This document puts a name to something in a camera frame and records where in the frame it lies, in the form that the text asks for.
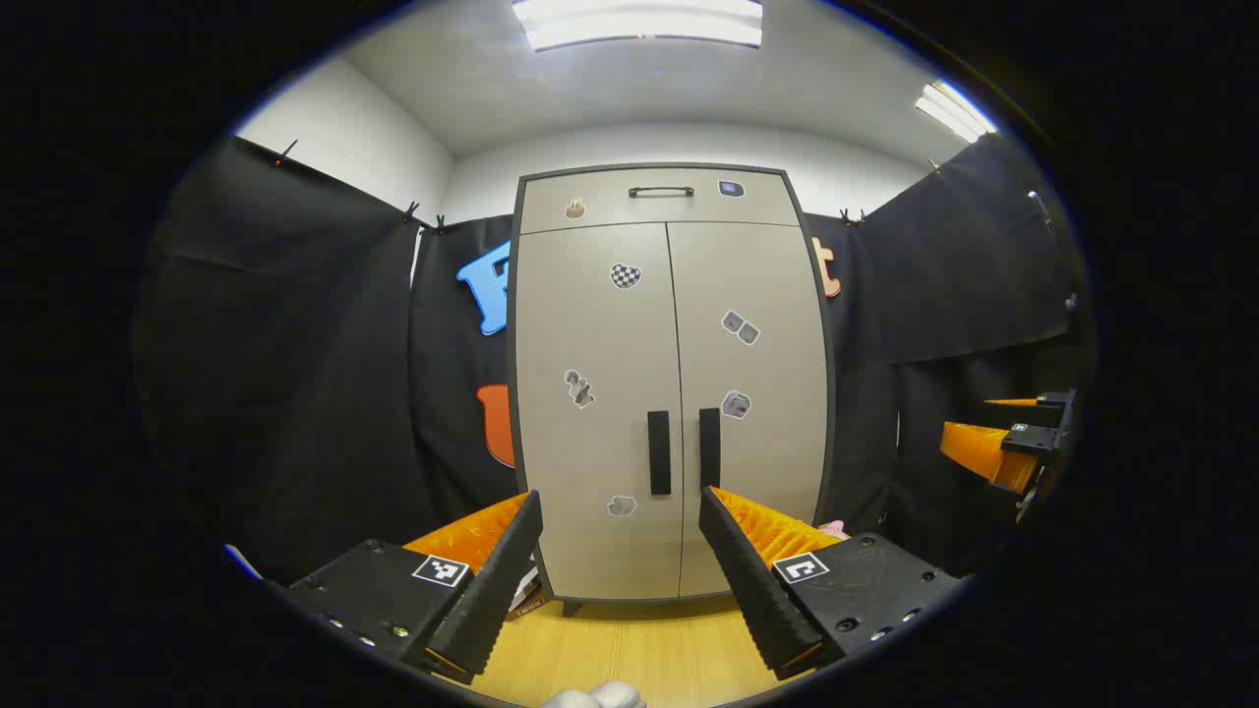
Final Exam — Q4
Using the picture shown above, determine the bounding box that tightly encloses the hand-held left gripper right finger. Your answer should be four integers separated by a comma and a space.
698, 484, 970, 681

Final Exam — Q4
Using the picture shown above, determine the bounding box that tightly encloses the black door handle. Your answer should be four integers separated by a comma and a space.
646, 410, 673, 497
698, 406, 722, 490

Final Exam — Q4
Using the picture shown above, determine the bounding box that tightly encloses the grey cabinet drawer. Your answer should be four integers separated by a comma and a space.
519, 169, 800, 235

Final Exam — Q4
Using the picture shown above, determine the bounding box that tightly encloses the person's white shoe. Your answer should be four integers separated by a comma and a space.
539, 680, 648, 708

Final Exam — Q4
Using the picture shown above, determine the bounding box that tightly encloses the grey double-door shoe cabinet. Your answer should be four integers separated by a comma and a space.
507, 162, 837, 616

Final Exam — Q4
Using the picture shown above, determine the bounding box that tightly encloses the cabinet door with checkered sticker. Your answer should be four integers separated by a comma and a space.
513, 224, 685, 601

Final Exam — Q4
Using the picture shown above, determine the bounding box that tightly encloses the black backdrop cloth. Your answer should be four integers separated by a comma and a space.
133, 133, 1098, 591

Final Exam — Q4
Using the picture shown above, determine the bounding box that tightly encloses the long ceiling light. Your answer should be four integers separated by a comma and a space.
511, 0, 765, 52

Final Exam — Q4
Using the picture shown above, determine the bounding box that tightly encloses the cabinet door with box stickers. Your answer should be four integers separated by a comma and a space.
667, 221, 832, 599

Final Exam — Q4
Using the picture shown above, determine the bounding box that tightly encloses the white paper card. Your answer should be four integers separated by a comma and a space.
510, 568, 548, 620

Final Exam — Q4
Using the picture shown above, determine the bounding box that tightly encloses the small ceiling light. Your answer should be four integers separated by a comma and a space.
915, 81, 999, 144

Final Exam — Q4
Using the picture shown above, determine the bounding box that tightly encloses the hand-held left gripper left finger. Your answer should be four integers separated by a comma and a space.
280, 490, 545, 686

